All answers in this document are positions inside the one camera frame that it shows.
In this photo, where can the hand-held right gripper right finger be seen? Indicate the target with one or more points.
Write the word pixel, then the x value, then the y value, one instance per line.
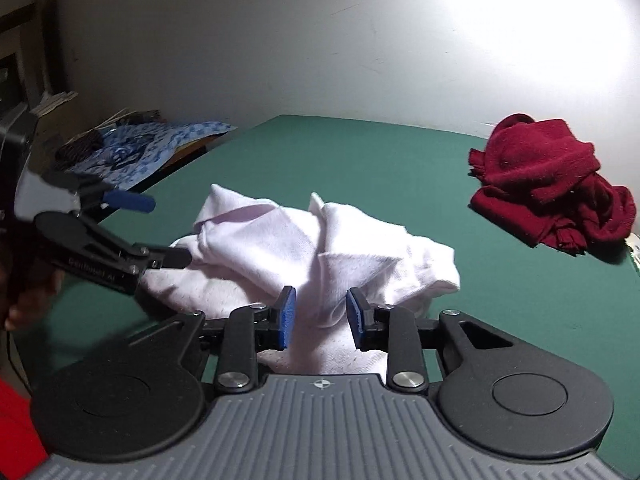
pixel 355 324

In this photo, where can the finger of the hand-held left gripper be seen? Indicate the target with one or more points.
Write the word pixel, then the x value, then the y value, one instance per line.
pixel 130 201
pixel 170 257

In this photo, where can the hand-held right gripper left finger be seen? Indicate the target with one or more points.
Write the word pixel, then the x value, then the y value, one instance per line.
pixel 286 322

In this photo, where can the white shirt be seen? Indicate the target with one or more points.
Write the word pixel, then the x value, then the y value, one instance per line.
pixel 310 255

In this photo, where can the person's left hand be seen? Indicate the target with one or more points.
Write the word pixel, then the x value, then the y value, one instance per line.
pixel 35 307

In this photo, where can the dark patterned cloth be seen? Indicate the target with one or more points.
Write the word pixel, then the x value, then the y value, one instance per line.
pixel 80 147

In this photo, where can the blue patterned cloth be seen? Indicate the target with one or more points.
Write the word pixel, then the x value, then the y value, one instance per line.
pixel 165 137

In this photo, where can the stack of papers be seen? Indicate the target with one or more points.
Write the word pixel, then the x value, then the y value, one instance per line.
pixel 55 102

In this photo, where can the green covered table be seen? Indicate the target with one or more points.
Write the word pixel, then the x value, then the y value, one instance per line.
pixel 350 160

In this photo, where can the person's red clothing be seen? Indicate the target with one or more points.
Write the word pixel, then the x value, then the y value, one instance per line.
pixel 17 435

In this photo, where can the dark red garment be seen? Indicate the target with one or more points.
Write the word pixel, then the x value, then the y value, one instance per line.
pixel 540 175

